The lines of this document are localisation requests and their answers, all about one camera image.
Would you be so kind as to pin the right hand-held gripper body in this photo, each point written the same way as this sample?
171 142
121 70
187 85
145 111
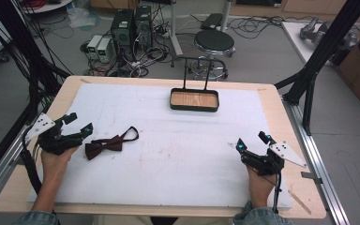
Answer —
264 164

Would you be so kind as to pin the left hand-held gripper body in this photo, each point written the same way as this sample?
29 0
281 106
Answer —
48 139

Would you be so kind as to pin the dark red bow tie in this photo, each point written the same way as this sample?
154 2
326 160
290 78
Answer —
101 147

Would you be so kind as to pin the black tray with stand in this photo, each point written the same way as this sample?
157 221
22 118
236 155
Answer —
194 100

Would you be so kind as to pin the person's right hand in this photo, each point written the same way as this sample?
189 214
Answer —
261 186

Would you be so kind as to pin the person's left hand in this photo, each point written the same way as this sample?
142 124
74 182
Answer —
53 167

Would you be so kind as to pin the thin wooden stick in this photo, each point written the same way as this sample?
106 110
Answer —
300 202

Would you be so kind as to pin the right denim sleeve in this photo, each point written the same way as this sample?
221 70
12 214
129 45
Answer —
259 217

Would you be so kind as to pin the denim sleeve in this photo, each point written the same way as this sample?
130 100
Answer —
37 218
259 217

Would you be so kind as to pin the white foam mat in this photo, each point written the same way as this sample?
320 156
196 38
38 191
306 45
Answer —
175 150

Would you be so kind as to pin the white power supply unit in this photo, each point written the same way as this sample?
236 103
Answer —
104 50
93 45

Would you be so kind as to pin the left denim sleeve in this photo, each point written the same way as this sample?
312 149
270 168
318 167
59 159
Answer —
37 218

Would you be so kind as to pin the black computer tower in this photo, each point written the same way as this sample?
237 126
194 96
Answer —
122 31
143 25

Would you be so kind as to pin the clear plastic bag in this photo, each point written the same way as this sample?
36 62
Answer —
82 17

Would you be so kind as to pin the white low platform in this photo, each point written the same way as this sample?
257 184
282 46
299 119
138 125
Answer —
296 37

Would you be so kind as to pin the black round stool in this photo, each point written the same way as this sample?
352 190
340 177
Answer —
214 42

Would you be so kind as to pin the white round table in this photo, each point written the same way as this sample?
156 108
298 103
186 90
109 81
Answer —
48 5

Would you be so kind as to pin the black flat box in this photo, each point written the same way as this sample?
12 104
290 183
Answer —
212 21

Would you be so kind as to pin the white metal stand leg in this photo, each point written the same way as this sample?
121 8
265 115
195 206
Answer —
225 14
175 28

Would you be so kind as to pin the aluminium rail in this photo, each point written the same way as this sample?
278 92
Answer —
0 175
312 150

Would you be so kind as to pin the grey metal bracket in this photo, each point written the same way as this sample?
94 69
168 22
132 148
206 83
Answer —
311 176

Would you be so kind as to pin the black metal frame stand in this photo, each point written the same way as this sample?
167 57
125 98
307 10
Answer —
328 40
22 47

